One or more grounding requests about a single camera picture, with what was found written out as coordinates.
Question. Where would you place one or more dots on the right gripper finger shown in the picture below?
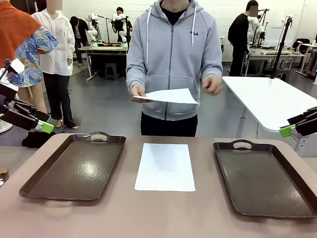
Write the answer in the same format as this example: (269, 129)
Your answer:
(287, 131)
(304, 115)

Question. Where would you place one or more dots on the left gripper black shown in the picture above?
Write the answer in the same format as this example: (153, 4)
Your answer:
(19, 116)

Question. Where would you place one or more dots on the white A4 paper sheet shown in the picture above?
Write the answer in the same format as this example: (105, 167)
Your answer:
(173, 96)

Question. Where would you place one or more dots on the white A4 paper stack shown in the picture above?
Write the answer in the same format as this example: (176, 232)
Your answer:
(164, 168)

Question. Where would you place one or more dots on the person's left forearm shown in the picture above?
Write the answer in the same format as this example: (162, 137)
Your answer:
(210, 64)

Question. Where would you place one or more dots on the person's right forearm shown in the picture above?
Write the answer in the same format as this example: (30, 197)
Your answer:
(135, 72)

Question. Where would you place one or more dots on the person's left hand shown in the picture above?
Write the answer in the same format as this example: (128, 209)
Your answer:
(214, 84)

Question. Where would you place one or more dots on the person's right hand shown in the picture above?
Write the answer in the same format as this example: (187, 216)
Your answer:
(138, 90)

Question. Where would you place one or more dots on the black bag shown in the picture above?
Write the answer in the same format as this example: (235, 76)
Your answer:
(34, 140)

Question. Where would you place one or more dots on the white round fan base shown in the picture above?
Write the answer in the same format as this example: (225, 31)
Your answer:
(5, 127)

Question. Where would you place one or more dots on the white table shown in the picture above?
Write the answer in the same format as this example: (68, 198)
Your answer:
(267, 99)

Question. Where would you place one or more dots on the brown plastic tray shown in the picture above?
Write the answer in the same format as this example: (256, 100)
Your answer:
(262, 178)
(74, 168)

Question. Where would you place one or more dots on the small brown object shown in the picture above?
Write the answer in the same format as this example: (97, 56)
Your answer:
(3, 171)

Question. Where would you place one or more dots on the grey background desk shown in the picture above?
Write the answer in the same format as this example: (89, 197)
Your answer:
(272, 55)

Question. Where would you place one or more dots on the white background desk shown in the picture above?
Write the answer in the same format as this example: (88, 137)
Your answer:
(308, 45)

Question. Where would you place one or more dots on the black tripod stand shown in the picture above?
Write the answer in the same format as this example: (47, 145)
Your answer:
(281, 44)

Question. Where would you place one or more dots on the person in white jacket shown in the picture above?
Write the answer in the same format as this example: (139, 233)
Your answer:
(59, 44)

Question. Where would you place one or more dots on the grey plastic stool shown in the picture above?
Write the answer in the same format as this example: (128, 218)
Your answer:
(111, 70)

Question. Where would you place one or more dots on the wooden top workshop table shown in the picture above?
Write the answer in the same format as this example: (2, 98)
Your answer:
(104, 48)

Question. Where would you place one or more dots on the person in dark jacket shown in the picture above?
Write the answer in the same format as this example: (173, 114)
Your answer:
(78, 29)

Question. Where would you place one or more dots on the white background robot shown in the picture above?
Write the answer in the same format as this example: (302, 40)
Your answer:
(121, 29)
(255, 27)
(91, 27)

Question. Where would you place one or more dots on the person in black clothes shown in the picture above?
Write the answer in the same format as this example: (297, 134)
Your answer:
(240, 37)

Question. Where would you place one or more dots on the person in black t-shirt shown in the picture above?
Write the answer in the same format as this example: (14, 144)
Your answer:
(121, 15)

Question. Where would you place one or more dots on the person in grey hoodie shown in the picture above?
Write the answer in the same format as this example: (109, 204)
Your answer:
(171, 49)

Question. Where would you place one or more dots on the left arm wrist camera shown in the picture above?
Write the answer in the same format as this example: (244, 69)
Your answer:
(16, 66)

